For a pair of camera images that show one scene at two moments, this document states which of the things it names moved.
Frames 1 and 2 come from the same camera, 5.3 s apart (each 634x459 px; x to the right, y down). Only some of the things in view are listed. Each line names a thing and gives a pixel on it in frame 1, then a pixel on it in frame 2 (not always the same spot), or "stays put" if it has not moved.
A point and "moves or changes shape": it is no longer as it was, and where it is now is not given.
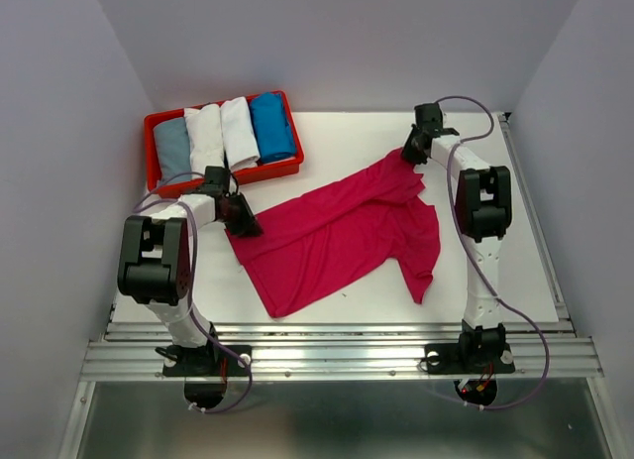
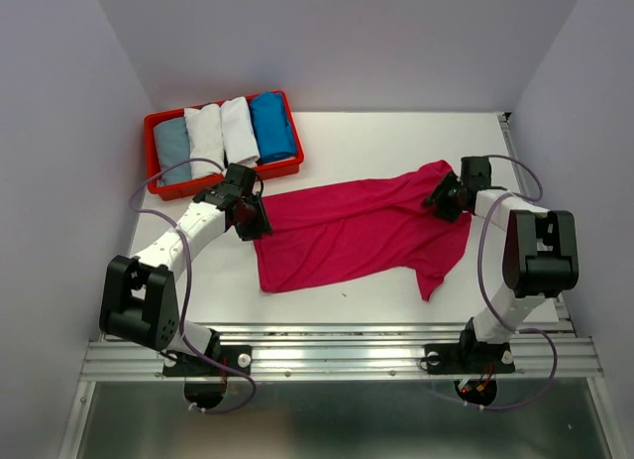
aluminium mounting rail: (344, 350) stays put
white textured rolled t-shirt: (205, 136) stays put
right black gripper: (408, 153) to (442, 209)
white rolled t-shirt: (240, 145) stays put
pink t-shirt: (315, 243) moves or changes shape
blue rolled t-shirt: (273, 131) stays put
